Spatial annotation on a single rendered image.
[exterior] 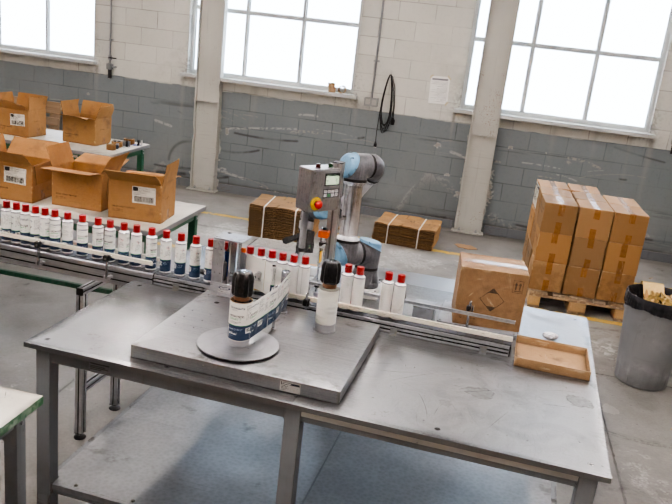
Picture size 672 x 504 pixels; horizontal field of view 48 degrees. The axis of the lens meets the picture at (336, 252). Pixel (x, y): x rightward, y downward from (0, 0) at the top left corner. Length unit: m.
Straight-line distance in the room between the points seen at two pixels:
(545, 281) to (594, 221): 0.63
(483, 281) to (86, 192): 2.70
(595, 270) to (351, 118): 3.50
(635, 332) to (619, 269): 1.33
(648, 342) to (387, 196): 4.28
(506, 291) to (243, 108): 6.07
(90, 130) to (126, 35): 2.51
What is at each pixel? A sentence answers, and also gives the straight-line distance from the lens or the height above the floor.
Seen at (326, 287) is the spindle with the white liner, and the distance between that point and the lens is 3.02.
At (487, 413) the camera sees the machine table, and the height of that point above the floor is 0.83.
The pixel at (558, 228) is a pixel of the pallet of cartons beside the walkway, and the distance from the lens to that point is 6.43.
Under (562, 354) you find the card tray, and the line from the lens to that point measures 3.41.
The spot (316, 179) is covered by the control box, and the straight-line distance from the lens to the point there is 3.26.
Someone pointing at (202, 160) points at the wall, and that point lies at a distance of 9.25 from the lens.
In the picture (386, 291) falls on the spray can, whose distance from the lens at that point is 3.27.
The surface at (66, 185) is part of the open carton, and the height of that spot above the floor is 0.92.
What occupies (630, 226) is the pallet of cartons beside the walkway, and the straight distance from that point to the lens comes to 6.51.
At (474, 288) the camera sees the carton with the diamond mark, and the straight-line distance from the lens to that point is 3.42.
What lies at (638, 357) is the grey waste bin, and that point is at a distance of 5.37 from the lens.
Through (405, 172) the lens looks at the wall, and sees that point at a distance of 8.69.
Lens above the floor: 2.07
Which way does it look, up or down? 17 degrees down
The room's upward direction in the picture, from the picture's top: 7 degrees clockwise
